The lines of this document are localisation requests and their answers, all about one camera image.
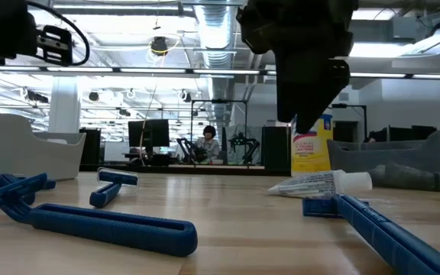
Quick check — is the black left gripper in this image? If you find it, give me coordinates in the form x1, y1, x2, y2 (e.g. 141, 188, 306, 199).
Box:
0, 0, 38, 87

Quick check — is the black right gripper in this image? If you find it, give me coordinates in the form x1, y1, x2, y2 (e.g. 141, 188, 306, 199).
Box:
236, 0, 360, 135

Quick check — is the small white toothpaste tube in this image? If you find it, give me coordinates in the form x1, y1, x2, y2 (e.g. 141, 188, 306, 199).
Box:
267, 169, 374, 200

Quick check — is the light grey plastic bin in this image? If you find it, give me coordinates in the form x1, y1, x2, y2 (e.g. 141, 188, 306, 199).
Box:
0, 111, 87, 181

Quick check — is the blue disposable razor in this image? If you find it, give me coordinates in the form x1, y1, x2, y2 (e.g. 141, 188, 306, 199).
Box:
0, 177, 37, 206
89, 167, 140, 209
0, 172, 199, 258
302, 193, 440, 275
0, 173, 57, 192

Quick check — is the Lysol wipes canister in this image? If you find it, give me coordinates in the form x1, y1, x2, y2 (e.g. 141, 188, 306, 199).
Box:
290, 113, 335, 177

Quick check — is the tall black cabinet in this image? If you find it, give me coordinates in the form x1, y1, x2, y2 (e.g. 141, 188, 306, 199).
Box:
260, 125, 293, 171

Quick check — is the white building column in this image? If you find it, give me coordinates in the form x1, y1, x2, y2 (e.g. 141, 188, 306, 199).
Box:
47, 76, 82, 134

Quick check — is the person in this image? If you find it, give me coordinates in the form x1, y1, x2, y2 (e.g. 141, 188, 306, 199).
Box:
195, 125, 221, 165

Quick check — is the row of dark monitors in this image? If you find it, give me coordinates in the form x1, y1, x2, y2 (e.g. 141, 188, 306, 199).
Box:
368, 125, 438, 143

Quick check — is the smoky dark translucent bin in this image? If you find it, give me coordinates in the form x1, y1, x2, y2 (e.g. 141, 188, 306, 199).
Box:
326, 128, 440, 193

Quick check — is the small black cabinet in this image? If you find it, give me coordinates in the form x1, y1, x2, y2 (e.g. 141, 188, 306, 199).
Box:
79, 128, 102, 166

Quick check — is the long overhead light bar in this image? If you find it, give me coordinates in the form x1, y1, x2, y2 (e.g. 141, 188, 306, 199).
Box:
0, 65, 440, 80

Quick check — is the black ceiling-mounted device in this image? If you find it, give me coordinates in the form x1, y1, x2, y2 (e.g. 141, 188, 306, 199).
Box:
149, 34, 183, 64

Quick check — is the black computer monitor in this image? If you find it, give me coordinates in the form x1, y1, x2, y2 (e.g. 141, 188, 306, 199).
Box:
127, 118, 170, 154

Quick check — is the thin black stand frame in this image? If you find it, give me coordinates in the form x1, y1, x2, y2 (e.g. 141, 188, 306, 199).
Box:
331, 102, 368, 143

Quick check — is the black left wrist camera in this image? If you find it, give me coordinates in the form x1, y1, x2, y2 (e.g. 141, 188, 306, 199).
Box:
35, 24, 74, 68

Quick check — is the distant black rig frame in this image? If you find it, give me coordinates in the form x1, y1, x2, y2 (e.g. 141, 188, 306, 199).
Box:
189, 99, 249, 166

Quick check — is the straight silver ventilation duct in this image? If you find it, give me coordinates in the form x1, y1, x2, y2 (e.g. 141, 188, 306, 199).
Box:
193, 0, 244, 127

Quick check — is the black aluminium table frame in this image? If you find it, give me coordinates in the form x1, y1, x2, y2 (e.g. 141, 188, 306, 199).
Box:
79, 163, 293, 177

